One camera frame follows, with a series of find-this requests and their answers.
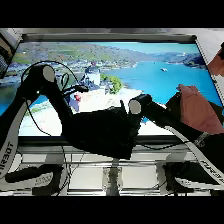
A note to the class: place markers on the black garment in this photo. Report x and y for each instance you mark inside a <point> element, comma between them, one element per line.
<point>100,131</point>

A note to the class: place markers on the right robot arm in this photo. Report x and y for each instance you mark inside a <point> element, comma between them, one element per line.
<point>173,121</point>

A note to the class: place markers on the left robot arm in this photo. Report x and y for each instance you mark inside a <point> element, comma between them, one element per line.
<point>20,106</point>

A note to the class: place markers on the brown garment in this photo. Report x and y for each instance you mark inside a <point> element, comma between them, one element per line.
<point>174,105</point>

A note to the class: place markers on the silver frame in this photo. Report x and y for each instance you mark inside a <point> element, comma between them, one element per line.
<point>113,173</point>

